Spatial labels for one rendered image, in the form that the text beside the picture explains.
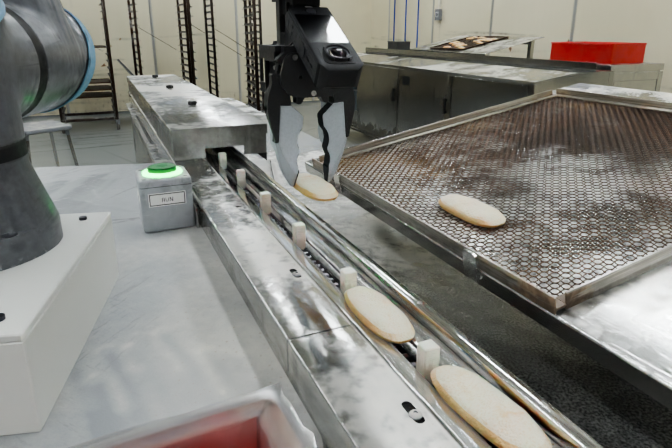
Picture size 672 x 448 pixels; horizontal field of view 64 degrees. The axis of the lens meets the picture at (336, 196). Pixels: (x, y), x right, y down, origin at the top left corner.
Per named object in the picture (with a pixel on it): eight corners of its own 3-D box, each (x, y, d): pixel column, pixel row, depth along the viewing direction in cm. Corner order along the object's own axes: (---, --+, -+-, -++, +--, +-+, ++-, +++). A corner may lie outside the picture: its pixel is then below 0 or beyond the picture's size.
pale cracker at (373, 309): (334, 294, 51) (334, 284, 51) (370, 287, 53) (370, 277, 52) (385, 349, 43) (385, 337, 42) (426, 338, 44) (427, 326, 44)
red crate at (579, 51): (548, 60, 393) (550, 41, 389) (581, 58, 409) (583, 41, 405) (610, 64, 350) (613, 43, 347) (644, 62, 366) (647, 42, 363)
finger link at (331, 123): (333, 166, 67) (322, 92, 64) (354, 177, 62) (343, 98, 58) (310, 172, 66) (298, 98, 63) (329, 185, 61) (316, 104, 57)
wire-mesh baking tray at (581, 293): (313, 166, 84) (311, 157, 84) (556, 95, 101) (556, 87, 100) (554, 315, 41) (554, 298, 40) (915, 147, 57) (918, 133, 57)
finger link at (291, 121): (281, 176, 64) (290, 98, 62) (297, 189, 59) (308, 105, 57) (255, 174, 63) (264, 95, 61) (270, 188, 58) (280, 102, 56)
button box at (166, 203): (140, 238, 82) (132, 168, 79) (193, 231, 85) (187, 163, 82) (145, 258, 75) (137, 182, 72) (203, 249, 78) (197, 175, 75)
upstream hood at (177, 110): (128, 95, 207) (126, 72, 205) (176, 93, 214) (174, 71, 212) (173, 169, 98) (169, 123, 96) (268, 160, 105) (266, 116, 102)
